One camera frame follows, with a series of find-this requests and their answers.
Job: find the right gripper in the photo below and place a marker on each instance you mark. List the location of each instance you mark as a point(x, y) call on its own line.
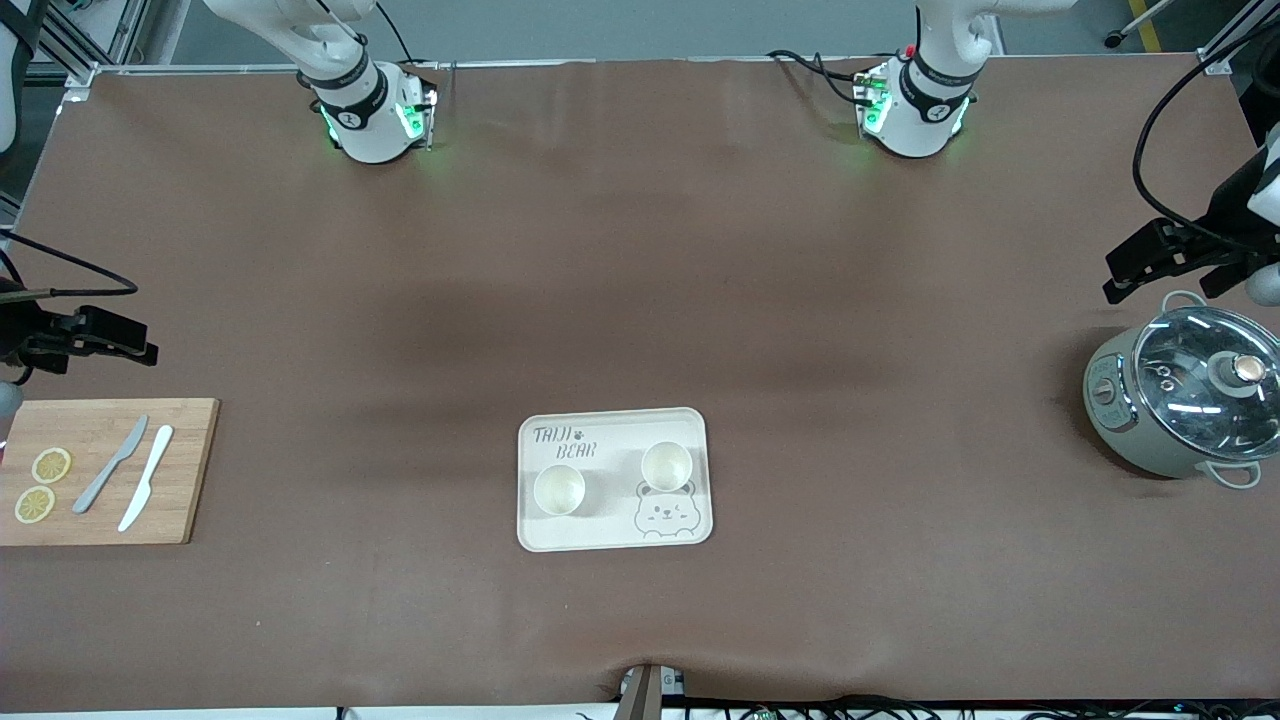
point(22, 334)

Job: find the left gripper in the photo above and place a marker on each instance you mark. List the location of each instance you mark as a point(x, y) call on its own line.
point(1228, 214)

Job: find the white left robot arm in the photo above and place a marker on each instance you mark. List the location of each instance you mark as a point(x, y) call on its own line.
point(930, 100)

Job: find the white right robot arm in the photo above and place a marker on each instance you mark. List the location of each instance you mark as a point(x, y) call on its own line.
point(350, 100)

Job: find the cream tray with bear print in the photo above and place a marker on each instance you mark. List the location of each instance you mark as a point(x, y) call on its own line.
point(600, 535)

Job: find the grey plastic knife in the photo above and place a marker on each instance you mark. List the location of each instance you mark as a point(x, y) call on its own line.
point(110, 465)

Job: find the white plastic knife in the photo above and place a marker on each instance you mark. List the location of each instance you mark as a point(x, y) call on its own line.
point(148, 470)

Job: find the yellow lemon slice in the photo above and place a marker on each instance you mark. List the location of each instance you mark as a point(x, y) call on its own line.
point(51, 465)
point(35, 505)

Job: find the glass pot lid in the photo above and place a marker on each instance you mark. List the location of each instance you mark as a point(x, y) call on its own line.
point(1180, 400)

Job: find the wooden cutting board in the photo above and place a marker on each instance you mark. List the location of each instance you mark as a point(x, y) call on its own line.
point(190, 480)

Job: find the grey-green electric cooking pot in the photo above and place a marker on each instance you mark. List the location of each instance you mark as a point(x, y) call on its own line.
point(1115, 420)

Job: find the aluminium frame strut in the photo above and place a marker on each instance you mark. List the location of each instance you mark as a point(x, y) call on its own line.
point(85, 70)
point(1215, 62)

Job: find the aluminium camera post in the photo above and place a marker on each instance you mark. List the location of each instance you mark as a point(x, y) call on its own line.
point(640, 695)

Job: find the grey aluminium corner bracket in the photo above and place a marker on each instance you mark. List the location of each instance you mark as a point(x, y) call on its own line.
point(672, 684)

